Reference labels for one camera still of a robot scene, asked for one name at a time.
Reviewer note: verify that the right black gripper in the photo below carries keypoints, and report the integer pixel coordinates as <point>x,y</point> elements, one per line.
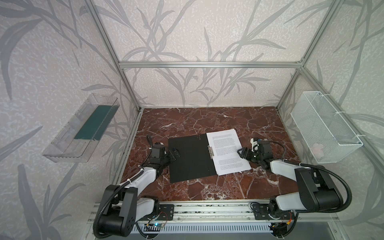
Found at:
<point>250,154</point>

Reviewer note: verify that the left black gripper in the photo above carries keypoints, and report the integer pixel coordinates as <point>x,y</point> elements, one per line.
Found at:
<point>167,155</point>

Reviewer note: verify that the printed sheet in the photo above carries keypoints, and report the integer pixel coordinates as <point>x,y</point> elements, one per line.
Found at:
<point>224,146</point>

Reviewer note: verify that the beige black ring binder folder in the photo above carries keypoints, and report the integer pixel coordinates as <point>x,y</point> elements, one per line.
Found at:
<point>195,159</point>

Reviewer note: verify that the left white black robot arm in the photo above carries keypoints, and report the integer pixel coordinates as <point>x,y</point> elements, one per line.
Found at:
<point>120,207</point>

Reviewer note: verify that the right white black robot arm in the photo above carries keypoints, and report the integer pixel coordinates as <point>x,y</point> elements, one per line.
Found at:
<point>319,189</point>

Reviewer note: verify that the green circuit board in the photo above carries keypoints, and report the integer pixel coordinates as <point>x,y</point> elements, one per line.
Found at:
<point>154,227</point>

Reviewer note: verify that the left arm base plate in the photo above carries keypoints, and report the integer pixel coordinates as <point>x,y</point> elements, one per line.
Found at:
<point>166,212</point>

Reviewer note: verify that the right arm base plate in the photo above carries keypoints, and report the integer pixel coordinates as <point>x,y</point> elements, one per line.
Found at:
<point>267,211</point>

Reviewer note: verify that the aluminium front rail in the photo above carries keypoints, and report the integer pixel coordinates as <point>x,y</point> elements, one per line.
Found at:
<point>217,211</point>

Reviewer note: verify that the white wire mesh basket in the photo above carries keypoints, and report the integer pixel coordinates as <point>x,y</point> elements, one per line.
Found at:
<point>325,131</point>

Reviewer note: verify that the clear acrylic wall tray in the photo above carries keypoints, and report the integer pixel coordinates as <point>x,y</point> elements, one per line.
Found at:
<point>79,138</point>

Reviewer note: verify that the aluminium cage frame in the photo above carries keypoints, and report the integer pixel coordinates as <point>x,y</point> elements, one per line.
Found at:
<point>345,55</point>

